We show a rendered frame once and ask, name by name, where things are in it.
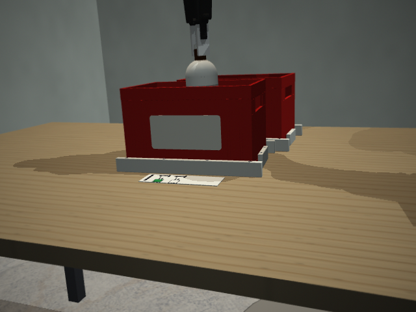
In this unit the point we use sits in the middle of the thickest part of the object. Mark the dark red crate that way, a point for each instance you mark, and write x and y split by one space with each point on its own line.
167 120
279 104

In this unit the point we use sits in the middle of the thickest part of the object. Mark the white bottle with grey label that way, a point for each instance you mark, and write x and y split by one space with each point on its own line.
201 72

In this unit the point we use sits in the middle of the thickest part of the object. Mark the white paper strip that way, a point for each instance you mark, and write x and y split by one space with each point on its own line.
182 179

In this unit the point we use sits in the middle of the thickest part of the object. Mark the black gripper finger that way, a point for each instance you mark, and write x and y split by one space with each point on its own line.
190 17
203 12

